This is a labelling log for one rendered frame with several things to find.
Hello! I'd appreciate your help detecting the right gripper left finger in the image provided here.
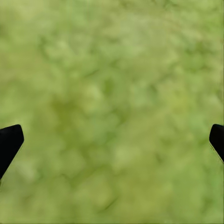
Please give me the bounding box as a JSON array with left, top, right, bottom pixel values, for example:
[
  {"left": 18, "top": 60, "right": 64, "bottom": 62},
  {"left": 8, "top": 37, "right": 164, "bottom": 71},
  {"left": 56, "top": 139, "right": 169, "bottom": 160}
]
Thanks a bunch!
[{"left": 0, "top": 124, "right": 24, "bottom": 180}]

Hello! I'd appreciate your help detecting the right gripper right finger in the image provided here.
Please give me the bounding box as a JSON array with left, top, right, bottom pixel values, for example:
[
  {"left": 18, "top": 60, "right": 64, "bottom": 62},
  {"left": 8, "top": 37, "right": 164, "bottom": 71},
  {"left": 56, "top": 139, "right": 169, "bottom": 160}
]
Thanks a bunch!
[{"left": 209, "top": 124, "right": 224, "bottom": 162}]

